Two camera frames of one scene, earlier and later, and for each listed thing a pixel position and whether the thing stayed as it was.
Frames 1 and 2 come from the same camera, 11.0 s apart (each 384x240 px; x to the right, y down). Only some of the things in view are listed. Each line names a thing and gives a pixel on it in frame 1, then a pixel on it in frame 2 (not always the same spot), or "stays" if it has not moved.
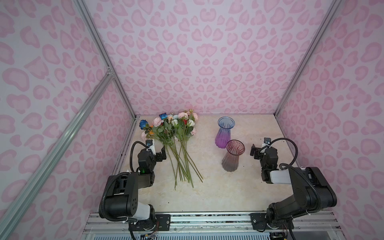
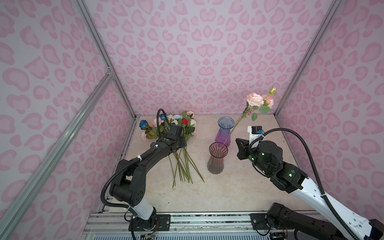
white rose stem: (190, 123) → (193, 123)
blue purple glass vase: (224, 135) stays
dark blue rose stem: (144, 124) stays
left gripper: (157, 156) → (176, 132)
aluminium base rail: (310, 222) stays
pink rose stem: (194, 116) → (255, 102)
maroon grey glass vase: (234, 148) → (217, 151)
